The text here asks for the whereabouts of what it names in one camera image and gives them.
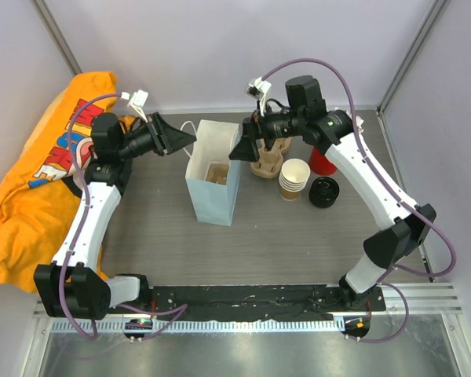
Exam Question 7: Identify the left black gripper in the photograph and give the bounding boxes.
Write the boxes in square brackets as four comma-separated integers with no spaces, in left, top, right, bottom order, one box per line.
[117,112,195,161]

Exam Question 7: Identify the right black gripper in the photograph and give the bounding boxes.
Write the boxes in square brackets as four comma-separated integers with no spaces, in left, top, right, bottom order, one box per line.
[229,99,305,163]

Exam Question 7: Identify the white blue paper bag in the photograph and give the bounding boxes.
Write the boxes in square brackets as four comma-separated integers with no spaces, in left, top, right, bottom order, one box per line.
[185,119,241,226]

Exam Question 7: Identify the stack of paper cups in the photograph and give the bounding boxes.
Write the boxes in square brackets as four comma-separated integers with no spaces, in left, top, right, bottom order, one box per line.
[279,159,311,201]

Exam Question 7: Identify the brown pulp cup carrier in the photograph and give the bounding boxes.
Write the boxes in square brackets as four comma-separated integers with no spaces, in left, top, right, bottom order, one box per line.
[206,163,229,185]

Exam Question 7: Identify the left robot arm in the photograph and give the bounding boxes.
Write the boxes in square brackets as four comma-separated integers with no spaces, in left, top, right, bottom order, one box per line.
[34,112,196,320]

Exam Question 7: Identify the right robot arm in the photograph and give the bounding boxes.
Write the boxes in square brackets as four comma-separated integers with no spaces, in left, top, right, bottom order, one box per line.
[229,75,436,310]

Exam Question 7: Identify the stacked pulp cup carriers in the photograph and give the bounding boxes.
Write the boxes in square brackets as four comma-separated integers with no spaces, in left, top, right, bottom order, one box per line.
[250,138,292,179]

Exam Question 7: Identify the red straw holder cup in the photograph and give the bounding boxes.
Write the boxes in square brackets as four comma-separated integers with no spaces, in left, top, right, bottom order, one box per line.
[309,148,337,176]

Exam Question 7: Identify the wrapped white straws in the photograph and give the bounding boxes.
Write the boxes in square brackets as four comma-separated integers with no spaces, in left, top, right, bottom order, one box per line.
[356,115,364,134]

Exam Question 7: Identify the orange printed shirt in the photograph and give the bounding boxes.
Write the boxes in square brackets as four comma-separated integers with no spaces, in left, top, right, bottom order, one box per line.
[0,71,118,294]

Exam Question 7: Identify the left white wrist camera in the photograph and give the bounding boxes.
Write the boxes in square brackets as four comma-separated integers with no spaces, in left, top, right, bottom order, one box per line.
[120,90,148,122]

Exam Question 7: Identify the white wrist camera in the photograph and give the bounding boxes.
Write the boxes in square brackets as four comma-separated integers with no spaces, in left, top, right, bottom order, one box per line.
[246,77,272,116]
[120,90,148,122]

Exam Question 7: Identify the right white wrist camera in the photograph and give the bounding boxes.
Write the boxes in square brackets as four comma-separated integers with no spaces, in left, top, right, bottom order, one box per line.
[246,77,272,116]

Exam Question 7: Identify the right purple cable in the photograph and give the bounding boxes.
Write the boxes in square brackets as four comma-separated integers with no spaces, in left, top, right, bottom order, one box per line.
[265,57,456,343]

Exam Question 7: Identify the purple cable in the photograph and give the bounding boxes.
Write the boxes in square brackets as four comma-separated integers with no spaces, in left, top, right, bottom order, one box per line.
[265,57,456,343]
[60,92,189,361]

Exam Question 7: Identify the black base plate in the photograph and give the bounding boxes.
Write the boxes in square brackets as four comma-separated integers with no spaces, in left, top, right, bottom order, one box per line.
[130,284,386,322]

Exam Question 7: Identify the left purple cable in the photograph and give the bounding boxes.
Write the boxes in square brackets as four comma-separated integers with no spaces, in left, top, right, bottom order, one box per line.
[60,92,189,361]

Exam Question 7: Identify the white slotted cable duct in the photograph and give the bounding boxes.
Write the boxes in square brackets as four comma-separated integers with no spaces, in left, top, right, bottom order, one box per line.
[53,318,345,333]

